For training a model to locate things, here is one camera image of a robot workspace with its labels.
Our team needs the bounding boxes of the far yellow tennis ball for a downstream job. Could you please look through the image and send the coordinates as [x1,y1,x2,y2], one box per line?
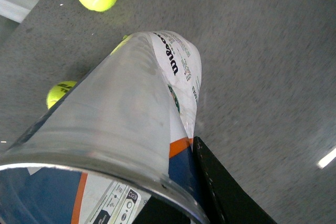
[110,35,132,56]

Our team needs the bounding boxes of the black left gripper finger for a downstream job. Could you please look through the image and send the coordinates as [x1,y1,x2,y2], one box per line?
[193,136,275,223]

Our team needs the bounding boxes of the Wilson tennis ball can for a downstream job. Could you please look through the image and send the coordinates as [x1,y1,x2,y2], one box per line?
[1,31,209,223]

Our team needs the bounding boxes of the middle yellow tennis ball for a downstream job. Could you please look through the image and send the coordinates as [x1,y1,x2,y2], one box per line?
[46,81,77,109]

